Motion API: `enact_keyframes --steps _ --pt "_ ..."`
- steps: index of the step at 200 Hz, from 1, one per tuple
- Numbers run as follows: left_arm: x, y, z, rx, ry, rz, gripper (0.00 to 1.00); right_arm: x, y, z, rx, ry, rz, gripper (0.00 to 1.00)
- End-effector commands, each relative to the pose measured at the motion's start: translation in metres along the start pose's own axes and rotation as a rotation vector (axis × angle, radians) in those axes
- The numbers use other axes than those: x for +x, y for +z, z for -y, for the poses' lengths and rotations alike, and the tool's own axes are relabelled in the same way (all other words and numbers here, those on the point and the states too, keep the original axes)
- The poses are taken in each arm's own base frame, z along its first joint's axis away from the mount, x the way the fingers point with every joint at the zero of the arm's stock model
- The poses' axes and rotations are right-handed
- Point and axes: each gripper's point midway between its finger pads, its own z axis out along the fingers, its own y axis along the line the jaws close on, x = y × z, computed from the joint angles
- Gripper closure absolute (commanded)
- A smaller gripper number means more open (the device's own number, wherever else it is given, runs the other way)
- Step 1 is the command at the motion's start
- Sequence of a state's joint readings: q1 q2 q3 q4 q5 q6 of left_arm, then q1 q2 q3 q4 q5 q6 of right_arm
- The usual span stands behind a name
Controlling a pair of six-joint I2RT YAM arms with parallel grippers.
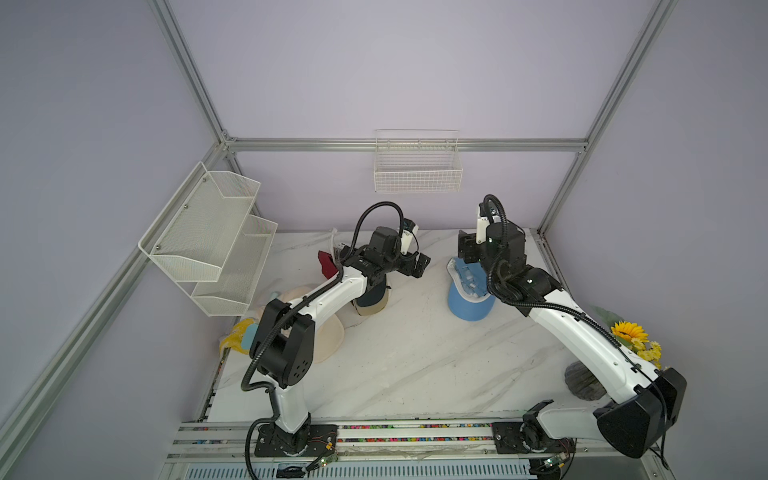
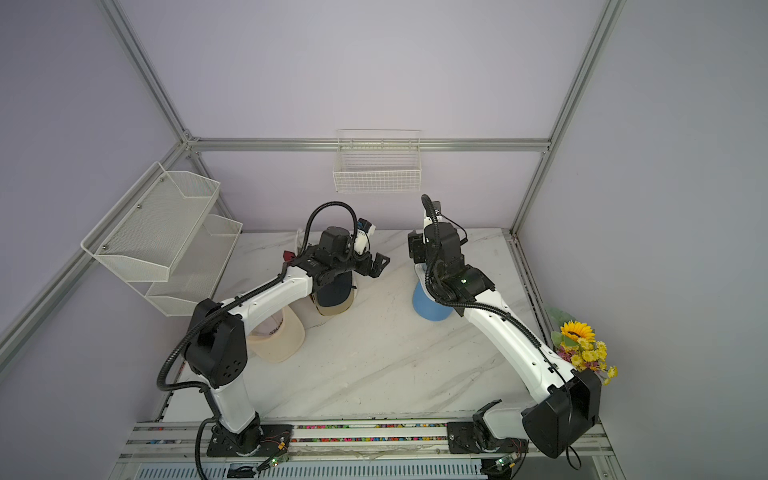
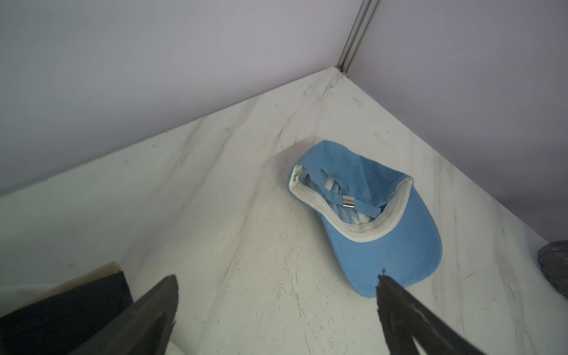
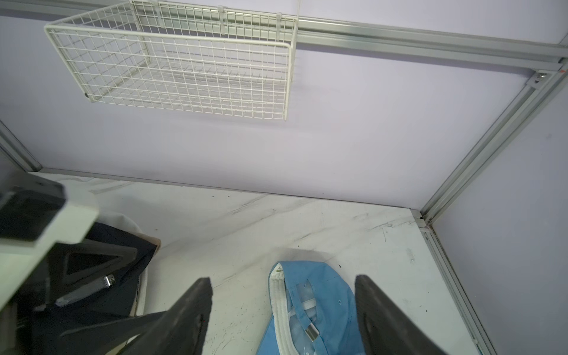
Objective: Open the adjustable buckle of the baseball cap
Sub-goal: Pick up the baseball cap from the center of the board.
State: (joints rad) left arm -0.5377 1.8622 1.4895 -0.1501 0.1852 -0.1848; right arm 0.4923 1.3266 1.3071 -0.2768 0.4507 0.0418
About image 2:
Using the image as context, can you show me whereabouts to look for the dark navy baseball cap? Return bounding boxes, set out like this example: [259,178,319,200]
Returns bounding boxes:
[314,272,355,308]

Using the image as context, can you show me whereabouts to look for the khaki tan baseball cap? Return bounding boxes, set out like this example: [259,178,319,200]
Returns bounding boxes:
[311,280,357,316]

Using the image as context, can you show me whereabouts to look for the light blue baseball cap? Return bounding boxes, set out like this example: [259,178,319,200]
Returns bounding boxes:
[412,263,453,322]

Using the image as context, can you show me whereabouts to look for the white baseball cap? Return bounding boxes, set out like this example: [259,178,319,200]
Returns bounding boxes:
[294,229,305,256]

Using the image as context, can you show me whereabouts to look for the beige baseball cap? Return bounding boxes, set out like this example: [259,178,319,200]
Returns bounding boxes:
[246,307,305,363]

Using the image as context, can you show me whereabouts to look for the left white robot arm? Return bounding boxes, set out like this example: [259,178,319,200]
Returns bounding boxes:
[184,219,390,456]

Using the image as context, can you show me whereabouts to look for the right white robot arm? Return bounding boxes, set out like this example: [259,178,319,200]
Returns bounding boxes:
[407,220,602,458]

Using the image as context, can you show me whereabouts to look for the sunflower bouquet in vase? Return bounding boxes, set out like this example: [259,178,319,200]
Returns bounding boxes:
[545,307,618,385]

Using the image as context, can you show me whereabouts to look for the white mesh two-tier shelf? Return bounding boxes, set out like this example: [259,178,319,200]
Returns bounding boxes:
[81,163,242,317]

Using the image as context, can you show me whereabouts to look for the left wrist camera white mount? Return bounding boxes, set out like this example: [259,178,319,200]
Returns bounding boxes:
[354,218,376,256]

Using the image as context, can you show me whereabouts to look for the white wire wall basket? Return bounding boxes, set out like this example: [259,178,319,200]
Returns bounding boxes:
[333,129,422,194]

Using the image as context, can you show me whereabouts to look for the left black corrugated cable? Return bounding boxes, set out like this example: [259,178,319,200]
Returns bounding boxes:
[155,200,360,480]

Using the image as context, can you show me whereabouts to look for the aluminium frame rails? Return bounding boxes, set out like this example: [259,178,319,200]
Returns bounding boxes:
[1,1,625,377]

